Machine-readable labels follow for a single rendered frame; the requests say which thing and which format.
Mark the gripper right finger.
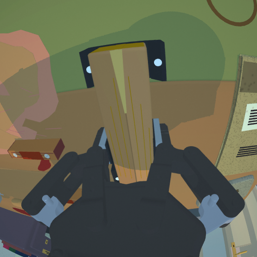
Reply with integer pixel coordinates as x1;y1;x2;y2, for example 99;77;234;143
152;118;245;235

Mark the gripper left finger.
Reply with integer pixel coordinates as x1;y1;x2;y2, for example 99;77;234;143
21;127;110;228

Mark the tan wooden ring clamp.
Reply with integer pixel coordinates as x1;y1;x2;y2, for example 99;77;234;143
87;42;155;185

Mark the dark navy cradle plate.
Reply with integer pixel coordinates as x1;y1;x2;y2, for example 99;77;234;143
79;39;167;182

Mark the brown wooden block red plate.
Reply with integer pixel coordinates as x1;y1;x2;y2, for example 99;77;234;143
7;138;65;161

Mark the beige speckled cabinet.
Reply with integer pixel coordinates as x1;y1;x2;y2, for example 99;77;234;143
214;54;257;178

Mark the purple grey box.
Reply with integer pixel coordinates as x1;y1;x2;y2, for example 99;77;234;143
0;206;51;257

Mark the pale panel door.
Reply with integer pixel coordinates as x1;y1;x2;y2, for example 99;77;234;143
220;186;257;257

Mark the pink flat irregular sheet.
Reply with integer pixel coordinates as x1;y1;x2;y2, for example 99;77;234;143
0;30;59;155

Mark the green bench mat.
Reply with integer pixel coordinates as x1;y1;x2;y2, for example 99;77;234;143
0;0;257;95

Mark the brown thin ring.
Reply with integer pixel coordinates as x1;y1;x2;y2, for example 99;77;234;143
206;0;257;27

